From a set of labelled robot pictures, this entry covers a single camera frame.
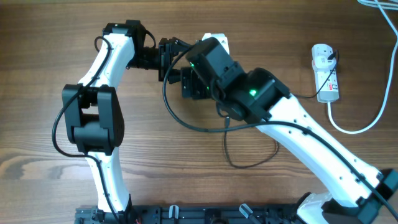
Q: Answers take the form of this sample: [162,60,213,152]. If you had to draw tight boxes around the black charging cable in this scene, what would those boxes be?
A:
[216,49,340,170]

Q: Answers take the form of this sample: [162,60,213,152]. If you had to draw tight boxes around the white power strip cord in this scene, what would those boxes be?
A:
[326,0,398,135]

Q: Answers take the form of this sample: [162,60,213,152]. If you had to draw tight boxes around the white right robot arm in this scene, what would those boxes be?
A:
[186,37,397,223]

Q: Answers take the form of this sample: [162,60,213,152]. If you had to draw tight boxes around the white power strip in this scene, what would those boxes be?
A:
[314,50,340,103]

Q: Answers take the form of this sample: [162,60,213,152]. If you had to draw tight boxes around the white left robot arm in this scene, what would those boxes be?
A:
[61,20,189,217]

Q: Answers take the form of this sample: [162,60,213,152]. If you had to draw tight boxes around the white charger adapter plug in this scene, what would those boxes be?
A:
[312,44,336,72]

